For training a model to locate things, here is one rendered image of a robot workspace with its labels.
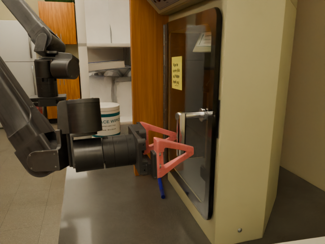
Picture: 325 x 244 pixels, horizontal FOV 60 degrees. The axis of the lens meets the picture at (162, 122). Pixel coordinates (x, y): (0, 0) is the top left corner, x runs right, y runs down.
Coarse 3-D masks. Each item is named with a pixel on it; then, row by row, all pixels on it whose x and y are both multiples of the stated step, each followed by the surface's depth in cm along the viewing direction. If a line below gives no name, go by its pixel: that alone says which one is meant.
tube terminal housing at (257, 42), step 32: (224, 0) 45; (256, 0) 46; (288, 0) 50; (224, 32) 46; (256, 32) 47; (288, 32) 56; (224, 64) 47; (256, 64) 49; (288, 64) 63; (224, 96) 49; (256, 96) 50; (224, 128) 50; (256, 128) 52; (224, 160) 52; (256, 160) 54; (224, 192) 53; (256, 192) 55; (224, 224) 55; (256, 224) 57
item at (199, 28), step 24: (168, 24) 71; (192, 24) 56; (216, 24) 46; (168, 48) 72; (192, 48) 56; (216, 48) 47; (168, 72) 74; (192, 72) 57; (216, 72) 48; (168, 96) 75; (192, 96) 58; (216, 96) 49; (168, 120) 77; (192, 120) 59; (192, 144) 60; (192, 168) 61; (192, 192) 62
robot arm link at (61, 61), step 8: (40, 40) 80; (40, 48) 79; (48, 56) 82; (56, 56) 80; (64, 56) 79; (72, 56) 78; (56, 64) 78; (64, 64) 77; (72, 64) 78; (56, 72) 78; (64, 72) 77; (72, 72) 79
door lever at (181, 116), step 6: (180, 114) 52; (186, 114) 53; (192, 114) 53; (198, 114) 53; (204, 114) 53; (180, 120) 52; (180, 126) 53; (180, 132) 53; (180, 138) 53; (180, 150) 54
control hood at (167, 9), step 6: (150, 0) 70; (180, 0) 56; (186, 0) 54; (192, 0) 53; (198, 0) 53; (168, 6) 64; (174, 6) 61; (180, 6) 60; (186, 6) 60; (162, 12) 70; (168, 12) 69
